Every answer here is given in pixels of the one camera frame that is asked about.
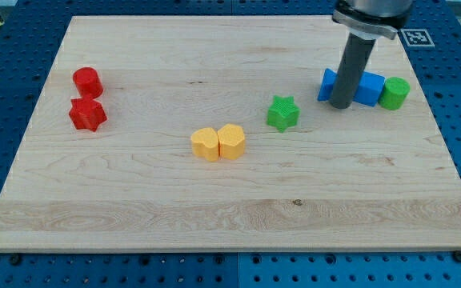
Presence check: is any yellow hexagon block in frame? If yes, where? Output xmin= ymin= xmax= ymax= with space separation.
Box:
xmin=217 ymin=123 xmax=246 ymax=160

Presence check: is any wooden board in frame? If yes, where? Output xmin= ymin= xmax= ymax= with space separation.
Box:
xmin=0 ymin=16 xmax=461 ymax=253

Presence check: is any fiducial marker tag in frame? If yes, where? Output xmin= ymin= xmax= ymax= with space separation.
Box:
xmin=401 ymin=29 xmax=435 ymax=47

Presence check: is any blue crescent block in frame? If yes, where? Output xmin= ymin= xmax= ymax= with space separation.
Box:
xmin=317 ymin=68 xmax=337 ymax=102

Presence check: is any green star block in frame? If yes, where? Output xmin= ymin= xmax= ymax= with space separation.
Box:
xmin=267 ymin=95 xmax=300 ymax=133

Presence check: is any yellow heart block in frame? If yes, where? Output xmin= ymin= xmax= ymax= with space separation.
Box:
xmin=190 ymin=127 xmax=219 ymax=162

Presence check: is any red cylinder block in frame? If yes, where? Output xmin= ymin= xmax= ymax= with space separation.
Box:
xmin=72 ymin=66 xmax=103 ymax=99

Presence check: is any green cylinder block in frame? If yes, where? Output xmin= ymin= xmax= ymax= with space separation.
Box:
xmin=378 ymin=77 xmax=411 ymax=110

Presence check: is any red star block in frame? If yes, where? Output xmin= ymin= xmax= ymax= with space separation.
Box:
xmin=69 ymin=98 xmax=107 ymax=132

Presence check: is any blue cube block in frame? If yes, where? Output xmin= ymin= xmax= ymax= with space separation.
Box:
xmin=353 ymin=72 xmax=386 ymax=107

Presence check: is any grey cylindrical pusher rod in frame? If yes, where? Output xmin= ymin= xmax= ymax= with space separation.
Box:
xmin=328 ymin=33 xmax=376 ymax=109

